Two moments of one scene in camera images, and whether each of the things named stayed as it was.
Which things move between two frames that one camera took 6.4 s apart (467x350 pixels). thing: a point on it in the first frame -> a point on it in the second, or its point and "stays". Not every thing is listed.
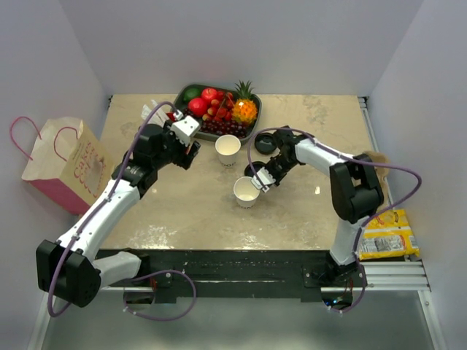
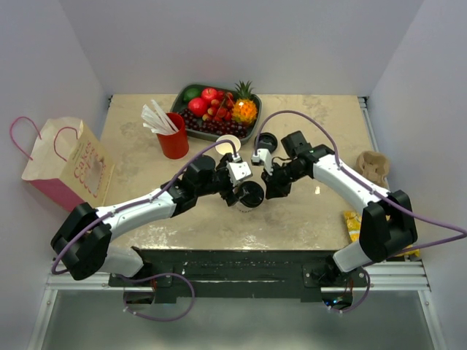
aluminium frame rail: x=379 y=276 stays
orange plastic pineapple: x=244 y=109 stays
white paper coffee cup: x=245 y=192 -> x=240 y=207
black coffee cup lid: x=265 y=143 stays
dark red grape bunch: x=221 y=127 stays
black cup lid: x=257 y=165 -> x=252 y=194
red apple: x=209 y=94 stays
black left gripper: x=184 y=159 -> x=230 y=197
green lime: x=191 y=93 stays
